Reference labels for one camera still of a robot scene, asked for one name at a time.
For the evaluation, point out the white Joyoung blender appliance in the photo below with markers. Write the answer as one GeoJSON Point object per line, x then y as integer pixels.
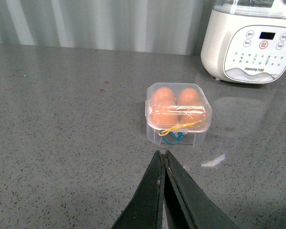
{"type": "Point", "coordinates": [245, 41]}

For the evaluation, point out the blue rubber band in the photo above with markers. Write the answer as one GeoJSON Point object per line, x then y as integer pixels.
{"type": "Point", "coordinates": [173, 139]}

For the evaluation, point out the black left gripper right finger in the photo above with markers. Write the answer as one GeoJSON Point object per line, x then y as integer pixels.
{"type": "Point", "coordinates": [186, 205]}

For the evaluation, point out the brown egg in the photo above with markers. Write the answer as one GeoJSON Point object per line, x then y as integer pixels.
{"type": "Point", "coordinates": [191, 113]}
{"type": "Point", "coordinates": [188, 96]}
{"type": "Point", "coordinates": [163, 93]}
{"type": "Point", "coordinates": [164, 113]}

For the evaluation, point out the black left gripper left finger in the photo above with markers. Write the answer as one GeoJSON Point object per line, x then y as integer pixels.
{"type": "Point", "coordinates": [145, 210]}

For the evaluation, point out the clear plastic egg box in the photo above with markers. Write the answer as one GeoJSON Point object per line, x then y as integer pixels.
{"type": "Point", "coordinates": [194, 135]}

